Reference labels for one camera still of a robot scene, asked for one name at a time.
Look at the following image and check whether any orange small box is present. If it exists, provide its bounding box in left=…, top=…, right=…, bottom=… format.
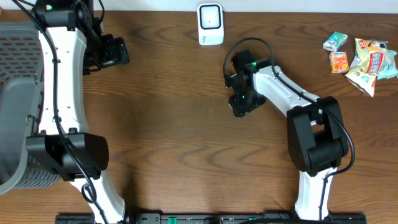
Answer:
left=329, top=52, right=349, bottom=73

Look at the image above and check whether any light teal small packet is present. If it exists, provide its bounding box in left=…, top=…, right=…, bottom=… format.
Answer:
left=323, top=31, right=348, bottom=52

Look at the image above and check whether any yellow snack bag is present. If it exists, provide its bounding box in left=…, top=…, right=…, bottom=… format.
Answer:
left=345, top=38, right=388, bottom=97

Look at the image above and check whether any teal snack packet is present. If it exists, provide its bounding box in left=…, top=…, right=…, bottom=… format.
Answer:
left=377, top=50, right=397, bottom=80

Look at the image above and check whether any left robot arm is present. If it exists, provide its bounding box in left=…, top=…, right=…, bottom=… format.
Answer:
left=26, top=0, right=135, bottom=223

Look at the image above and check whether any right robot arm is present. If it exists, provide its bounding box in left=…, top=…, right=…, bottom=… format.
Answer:
left=225, top=50, right=348, bottom=221

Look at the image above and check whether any white barcode scanner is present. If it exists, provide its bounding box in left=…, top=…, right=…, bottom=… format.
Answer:
left=197, top=3, right=224, bottom=45

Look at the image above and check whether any grey plastic mesh basket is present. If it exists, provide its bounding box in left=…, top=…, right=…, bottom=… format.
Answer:
left=1, top=22, right=59, bottom=194

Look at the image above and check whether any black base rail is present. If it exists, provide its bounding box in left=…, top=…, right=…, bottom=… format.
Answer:
left=55, top=212, right=368, bottom=224

